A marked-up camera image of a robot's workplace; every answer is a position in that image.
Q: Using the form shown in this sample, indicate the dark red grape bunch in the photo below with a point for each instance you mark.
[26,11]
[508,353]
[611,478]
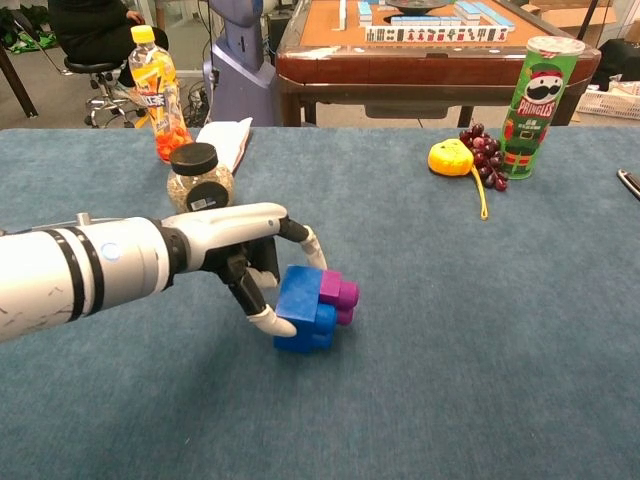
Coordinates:
[485,155]

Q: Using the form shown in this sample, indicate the seated person in black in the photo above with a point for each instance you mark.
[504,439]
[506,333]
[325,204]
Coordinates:
[85,25]

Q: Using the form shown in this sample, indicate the brown mahjong table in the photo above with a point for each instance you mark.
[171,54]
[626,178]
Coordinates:
[400,70]

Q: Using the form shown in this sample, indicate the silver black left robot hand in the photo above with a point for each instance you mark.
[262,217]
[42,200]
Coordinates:
[225,230]

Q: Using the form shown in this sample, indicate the purple building block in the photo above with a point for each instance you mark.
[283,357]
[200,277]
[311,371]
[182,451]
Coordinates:
[340,292]

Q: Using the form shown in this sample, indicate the round glass jar black lid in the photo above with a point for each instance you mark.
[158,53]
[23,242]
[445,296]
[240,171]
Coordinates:
[192,185]

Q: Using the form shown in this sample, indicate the green Pringles can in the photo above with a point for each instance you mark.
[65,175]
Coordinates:
[537,115]

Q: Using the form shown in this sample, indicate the blue grey machine pedestal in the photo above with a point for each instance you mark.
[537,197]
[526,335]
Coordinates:
[240,50]

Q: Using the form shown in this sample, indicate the blue felt table cover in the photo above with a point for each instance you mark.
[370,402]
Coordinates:
[400,350]

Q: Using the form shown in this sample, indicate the mahjong tile row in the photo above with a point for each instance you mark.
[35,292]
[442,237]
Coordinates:
[435,34]

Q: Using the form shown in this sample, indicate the cardboard box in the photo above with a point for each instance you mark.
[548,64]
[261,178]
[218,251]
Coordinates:
[565,17]

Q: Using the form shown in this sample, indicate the blue building block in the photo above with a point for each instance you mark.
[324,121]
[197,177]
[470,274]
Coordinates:
[300,300]

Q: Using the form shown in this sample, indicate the white plastic basket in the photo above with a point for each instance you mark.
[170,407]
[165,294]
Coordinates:
[610,102]

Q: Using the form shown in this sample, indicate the orange drink bottle yellow cap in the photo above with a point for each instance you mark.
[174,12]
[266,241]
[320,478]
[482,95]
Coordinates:
[157,85]

